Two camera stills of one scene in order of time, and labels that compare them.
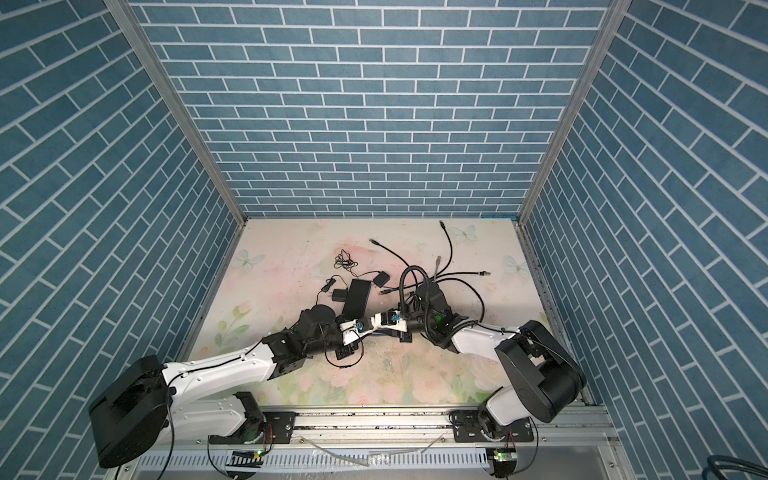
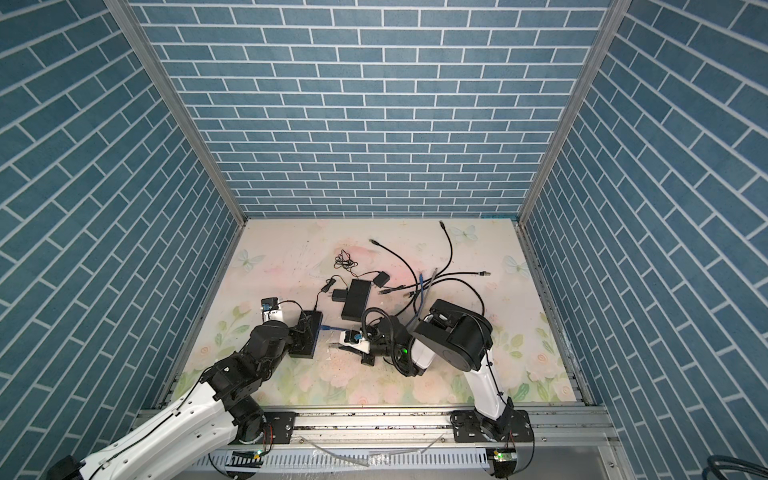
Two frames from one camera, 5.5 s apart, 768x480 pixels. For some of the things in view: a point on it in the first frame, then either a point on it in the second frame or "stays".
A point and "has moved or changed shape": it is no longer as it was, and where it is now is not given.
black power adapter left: x=339 y=295 stays
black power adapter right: x=381 y=279 stays
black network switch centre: x=356 y=299 stays
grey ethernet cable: x=438 y=259 has moved or changed shape
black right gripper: x=404 y=337 -> x=365 y=359
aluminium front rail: x=413 y=429 stays
